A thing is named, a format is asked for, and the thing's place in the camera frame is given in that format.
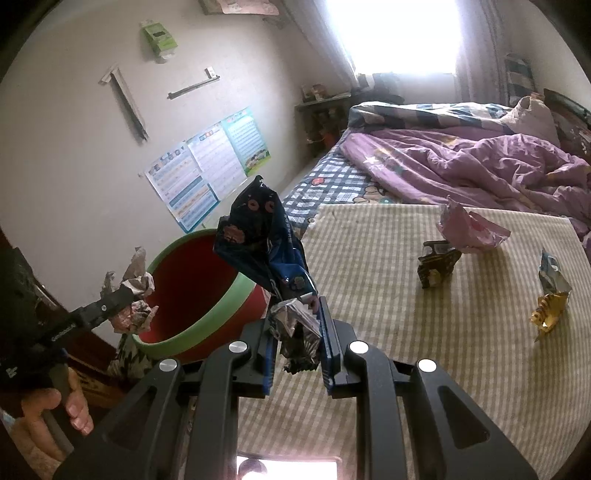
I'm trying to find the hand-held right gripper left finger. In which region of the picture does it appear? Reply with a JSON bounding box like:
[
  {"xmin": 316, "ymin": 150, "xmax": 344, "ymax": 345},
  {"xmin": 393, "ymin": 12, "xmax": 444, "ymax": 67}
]
[{"xmin": 53, "ymin": 318, "xmax": 280, "ymax": 480}]

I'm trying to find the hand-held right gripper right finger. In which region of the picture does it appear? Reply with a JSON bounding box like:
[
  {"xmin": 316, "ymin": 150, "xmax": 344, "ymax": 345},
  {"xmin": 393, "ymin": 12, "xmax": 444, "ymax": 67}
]
[{"xmin": 318, "ymin": 295, "xmax": 539, "ymax": 480}]

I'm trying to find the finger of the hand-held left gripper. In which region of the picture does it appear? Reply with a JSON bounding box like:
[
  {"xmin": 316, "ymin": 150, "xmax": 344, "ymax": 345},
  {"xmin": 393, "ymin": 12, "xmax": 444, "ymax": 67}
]
[{"xmin": 39, "ymin": 284, "xmax": 139, "ymax": 347}]

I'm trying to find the brown white paper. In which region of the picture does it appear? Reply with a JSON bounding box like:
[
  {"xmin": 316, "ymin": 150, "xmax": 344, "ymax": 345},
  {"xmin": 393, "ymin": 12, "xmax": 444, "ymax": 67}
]
[{"xmin": 100, "ymin": 247, "xmax": 160, "ymax": 335}]

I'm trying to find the red bucket with green rim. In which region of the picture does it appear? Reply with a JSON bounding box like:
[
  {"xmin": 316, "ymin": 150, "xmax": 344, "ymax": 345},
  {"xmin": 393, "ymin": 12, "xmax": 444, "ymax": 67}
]
[{"xmin": 131, "ymin": 229, "xmax": 271, "ymax": 367}]

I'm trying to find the dark blue snack bag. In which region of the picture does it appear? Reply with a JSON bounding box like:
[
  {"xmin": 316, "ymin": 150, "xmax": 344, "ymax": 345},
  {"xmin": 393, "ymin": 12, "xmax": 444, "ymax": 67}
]
[{"xmin": 213, "ymin": 175, "xmax": 324, "ymax": 374}]

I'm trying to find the person's left hand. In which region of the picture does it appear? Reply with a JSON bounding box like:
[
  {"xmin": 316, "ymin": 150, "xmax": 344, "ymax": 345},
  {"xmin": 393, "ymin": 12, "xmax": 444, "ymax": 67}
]
[{"xmin": 21, "ymin": 367, "xmax": 95, "ymax": 467}]

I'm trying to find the beige checked mat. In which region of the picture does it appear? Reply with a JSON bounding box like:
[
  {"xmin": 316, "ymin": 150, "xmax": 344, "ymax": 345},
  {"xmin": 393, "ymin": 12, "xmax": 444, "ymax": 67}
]
[{"xmin": 233, "ymin": 203, "xmax": 589, "ymax": 480}]

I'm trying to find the dark gold snack wrapper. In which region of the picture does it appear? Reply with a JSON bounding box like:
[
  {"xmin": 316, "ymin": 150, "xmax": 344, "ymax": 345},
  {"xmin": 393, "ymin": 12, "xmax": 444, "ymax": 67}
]
[{"xmin": 418, "ymin": 240, "xmax": 462, "ymax": 289}]

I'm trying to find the plaid bed sheet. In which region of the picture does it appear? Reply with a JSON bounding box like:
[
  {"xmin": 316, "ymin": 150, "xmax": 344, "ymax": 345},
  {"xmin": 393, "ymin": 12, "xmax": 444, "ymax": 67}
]
[{"xmin": 281, "ymin": 148, "xmax": 402, "ymax": 236}]

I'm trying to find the pink crumpled wrapper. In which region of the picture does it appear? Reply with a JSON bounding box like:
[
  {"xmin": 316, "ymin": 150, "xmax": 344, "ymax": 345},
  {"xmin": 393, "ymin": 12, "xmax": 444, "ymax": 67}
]
[{"xmin": 436, "ymin": 196, "xmax": 512, "ymax": 254}]

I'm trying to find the purple duvet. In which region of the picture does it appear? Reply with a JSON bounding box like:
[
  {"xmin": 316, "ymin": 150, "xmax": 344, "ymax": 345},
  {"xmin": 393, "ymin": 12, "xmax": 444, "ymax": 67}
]
[{"xmin": 342, "ymin": 128, "xmax": 591, "ymax": 232}]

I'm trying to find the gold crumpled wrapper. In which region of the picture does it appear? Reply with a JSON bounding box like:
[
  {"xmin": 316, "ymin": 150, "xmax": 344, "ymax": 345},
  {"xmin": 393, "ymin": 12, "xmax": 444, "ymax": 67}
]
[{"xmin": 530, "ymin": 291, "xmax": 571, "ymax": 342}]

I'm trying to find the small cluttered desk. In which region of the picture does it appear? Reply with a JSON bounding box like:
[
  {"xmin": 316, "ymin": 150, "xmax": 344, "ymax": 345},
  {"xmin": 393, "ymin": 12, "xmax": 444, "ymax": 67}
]
[{"xmin": 295, "ymin": 90, "xmax": 356, "ymax": 146}]

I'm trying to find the blue silver wrapper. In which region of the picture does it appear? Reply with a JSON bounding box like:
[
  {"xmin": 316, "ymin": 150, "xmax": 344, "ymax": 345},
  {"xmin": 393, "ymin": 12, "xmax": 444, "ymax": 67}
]
[{"xmin": 538, "ymin": 249, "xmax": 573, "ymax": 296}]

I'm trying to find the blue plaid quilt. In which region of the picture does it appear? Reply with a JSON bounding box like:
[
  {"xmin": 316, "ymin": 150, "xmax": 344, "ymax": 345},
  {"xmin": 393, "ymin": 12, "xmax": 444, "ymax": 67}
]
[{"xmin": 347, "ymin": 102, "xmax": 513, "ymax": 134}]

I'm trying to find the dark clothes pile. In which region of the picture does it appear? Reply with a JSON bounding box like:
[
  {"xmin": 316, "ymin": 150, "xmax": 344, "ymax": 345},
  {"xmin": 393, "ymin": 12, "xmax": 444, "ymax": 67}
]
[{"xmin": 369, "ymin": 71, "xmax": 402, "ymax": 104}]

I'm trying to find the white pillow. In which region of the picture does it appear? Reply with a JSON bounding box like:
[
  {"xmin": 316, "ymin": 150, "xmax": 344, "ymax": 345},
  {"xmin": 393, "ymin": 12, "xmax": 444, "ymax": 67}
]
[{"xmin": 499, "ymin": 95, "xmax": 561, "ymax": 144}]

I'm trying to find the beige curtain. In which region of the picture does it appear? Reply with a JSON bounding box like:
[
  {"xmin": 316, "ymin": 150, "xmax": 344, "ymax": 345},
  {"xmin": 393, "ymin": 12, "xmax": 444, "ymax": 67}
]
[
  {"xmin": 286, "ymin": 0, "xmax": 358, "ymax": 88},
  {"xmin": 455, "ymin": 0, "xmax": 513, "ymax": 104}
]

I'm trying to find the bright window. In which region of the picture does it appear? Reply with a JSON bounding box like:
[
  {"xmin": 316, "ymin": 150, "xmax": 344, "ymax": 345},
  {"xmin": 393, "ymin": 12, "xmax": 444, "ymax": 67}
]
[{"xmin": 325, "ymin": 0, "xmax": 467, "ymax": 77}]

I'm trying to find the blue plaid cushion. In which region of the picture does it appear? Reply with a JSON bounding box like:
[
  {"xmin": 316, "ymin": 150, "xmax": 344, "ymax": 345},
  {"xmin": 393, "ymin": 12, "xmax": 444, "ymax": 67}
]
[{"xmin": 504, "ymin": 53, "xmax": 536, "ymax": 107}]

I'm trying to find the dark wooden headboard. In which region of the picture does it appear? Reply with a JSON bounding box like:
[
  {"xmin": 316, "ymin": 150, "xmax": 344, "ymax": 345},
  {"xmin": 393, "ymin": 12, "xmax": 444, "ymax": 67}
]
[{"xmin": 542, "ymin": 88, "xmax": 591, "ymax": 162}]

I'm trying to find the blue wall poster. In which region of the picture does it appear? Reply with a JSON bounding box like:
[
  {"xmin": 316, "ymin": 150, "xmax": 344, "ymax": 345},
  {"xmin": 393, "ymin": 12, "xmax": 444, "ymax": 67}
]
[{"xmin": 144, "ymin": 141, "xmax": 220, "ymax": 233}]

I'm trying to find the white wall poster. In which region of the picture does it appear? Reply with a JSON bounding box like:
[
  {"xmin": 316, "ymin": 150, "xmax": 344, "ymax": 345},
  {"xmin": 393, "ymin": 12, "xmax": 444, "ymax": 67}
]
[{"xmin": 186, "ymin": 121, "xmax": 247, "ymax": 201}]

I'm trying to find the long metal wall bracket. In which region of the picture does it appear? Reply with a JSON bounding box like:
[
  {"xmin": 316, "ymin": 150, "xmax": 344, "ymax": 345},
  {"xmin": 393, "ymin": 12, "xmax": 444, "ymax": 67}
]
[{"xmin": 98, "ymin": 66, "xmax": 149, "ymax": 144}]

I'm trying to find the green wall poster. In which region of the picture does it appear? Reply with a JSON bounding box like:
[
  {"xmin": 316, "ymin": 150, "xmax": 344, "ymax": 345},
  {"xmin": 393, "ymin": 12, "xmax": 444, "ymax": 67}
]
[{"xmin": 221, "ymin": 107, "xmax": 271, "ymax": 176}]

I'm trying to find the short metal wall rail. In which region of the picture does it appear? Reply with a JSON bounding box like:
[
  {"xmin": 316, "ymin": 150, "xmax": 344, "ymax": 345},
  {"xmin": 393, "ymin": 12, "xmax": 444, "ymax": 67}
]
[{"xmin": 167, "ymin": 67, "xmax": 221, "ymax": 100}]

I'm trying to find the green box on wall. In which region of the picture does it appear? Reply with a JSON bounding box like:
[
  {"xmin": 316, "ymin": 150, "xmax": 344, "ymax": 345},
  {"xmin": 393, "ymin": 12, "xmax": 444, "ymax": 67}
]
[{"xmin": 141, "ymin": 19, "xmax": 178, "ymax": 63}]

